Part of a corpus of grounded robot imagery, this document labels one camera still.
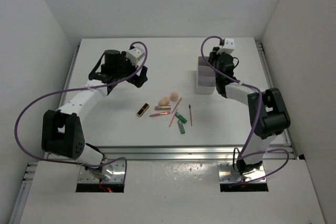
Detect egg-shaped beige sponge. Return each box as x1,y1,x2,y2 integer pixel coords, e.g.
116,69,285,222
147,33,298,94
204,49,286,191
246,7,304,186
170,91,179,102

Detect upper green bottle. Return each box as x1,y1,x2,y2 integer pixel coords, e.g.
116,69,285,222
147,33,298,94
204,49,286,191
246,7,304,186
175,112,187,124

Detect metal base plate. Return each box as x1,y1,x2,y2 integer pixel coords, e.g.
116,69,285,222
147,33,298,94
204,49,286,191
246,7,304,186
217,162,267,184
78,158,127,184

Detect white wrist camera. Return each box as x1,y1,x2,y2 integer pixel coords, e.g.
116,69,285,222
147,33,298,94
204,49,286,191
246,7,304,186
218,38,235,55
125,47,145,67

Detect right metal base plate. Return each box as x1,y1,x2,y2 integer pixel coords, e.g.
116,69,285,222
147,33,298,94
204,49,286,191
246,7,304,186
217,162,267,184

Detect pink mascara wand brush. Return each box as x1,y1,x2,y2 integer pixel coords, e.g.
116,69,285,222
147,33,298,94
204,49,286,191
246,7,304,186
188,104,193,126

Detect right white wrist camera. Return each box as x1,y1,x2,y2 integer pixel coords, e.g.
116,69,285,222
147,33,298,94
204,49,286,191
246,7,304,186
218,38,235,55

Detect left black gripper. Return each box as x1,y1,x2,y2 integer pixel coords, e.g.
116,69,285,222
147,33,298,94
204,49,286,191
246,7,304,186
113,51,146,87

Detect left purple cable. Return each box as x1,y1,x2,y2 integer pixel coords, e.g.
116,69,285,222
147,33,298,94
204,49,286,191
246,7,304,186
14,41,148,172

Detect gourd-shaped beige sponge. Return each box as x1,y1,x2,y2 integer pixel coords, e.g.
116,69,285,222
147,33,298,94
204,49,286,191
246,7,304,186
159,97,170,106

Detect black gold lipstick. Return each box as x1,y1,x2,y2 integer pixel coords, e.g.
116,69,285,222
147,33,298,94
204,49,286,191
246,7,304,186
137,103,150,118

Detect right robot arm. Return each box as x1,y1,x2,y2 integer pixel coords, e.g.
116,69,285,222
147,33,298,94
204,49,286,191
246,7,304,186
208,47,290,175

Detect long pink stick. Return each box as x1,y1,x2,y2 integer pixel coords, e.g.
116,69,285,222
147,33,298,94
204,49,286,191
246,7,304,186
169,109,178,127

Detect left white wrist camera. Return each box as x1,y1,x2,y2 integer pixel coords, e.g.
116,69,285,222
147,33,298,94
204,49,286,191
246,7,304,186
125,47,145,67

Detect lower green bottle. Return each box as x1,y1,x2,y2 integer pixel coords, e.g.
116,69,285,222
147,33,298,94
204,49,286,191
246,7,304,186
177,120,185,134

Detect rose gold lipstick tube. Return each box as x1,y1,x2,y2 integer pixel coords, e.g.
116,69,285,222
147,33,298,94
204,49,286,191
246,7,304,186
154,105,171,111

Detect purple cable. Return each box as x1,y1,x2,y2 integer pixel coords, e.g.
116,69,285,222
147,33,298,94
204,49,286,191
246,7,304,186
14,41,148,172
200,36,290,184

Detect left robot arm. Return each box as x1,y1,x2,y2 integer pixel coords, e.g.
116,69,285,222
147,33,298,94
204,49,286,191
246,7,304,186
41,46,147,167

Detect pink lip pencil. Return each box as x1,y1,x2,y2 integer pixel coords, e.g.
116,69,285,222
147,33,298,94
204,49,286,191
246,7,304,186
149,111,171,117

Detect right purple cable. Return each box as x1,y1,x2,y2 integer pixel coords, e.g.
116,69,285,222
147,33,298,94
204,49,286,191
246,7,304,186
200,36,290,184

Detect green bottle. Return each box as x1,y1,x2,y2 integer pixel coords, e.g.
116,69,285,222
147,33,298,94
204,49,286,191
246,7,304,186
177,120,185,134
175,112,187,124

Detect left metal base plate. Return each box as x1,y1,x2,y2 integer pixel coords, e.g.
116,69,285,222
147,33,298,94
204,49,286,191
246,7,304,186
78,158,127,184

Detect white organizer box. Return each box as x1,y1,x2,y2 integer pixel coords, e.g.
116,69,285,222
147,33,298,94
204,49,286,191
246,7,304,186
195,56,216,95

